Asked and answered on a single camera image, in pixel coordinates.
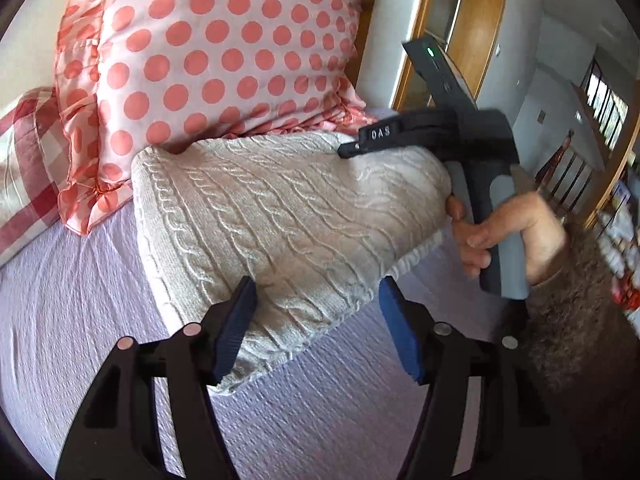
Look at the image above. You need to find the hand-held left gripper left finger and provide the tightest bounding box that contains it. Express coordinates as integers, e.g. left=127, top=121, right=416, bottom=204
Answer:
left=55, top=276, right=258, bottom=480

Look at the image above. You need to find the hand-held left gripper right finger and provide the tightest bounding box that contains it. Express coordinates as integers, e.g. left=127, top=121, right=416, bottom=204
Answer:
left=378, top=277, right=583, bottom=480

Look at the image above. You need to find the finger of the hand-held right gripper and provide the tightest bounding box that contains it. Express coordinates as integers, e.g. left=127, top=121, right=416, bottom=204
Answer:
left=339, top=110, right=453, bottom=159

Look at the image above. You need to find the cream cable-knit pillow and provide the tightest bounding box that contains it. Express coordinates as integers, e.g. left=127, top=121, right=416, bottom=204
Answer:
left=131, top=130, right=453, bottom=394

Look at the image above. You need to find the person's right forearm brown sleeve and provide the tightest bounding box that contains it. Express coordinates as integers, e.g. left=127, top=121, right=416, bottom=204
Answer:
left=502, top=217, right=640, bottom=411

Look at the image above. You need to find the person's right hand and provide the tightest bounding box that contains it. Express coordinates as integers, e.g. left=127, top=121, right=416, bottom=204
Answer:
left=447, top=192, right=569, bottom=286

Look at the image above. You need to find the dark wooden chair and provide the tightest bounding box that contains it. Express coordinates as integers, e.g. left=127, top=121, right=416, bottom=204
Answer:
left=534, top=129, right=597, bottom=218

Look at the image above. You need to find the wooden headboard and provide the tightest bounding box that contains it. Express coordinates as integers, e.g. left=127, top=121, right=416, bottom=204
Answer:
left=350, top=0, right=385, bottom=90

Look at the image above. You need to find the wooden shelf with clutter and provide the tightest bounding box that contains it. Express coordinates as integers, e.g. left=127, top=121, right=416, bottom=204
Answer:
left=582, top=105, right=640, bottom=311

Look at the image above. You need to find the barred window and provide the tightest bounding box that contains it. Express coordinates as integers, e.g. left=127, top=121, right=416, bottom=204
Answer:
left=581, top=59, right=630, bottom=147

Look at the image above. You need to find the lavender textured bedspread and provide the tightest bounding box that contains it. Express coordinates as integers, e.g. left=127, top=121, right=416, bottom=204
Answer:
left=0, top=105, right=531, bottom=480

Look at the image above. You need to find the pink polka-dot ruffled pillow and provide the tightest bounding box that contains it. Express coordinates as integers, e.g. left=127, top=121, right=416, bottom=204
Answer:
left=54, top=0, right=382, bottom=237

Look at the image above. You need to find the red checked pillow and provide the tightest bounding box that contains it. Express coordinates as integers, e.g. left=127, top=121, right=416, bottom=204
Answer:
left=0, top=86, right=71, bottom=267

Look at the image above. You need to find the wooden door frame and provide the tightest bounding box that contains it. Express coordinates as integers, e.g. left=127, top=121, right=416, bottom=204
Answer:
left=391, top=0, right=512, bottom=112

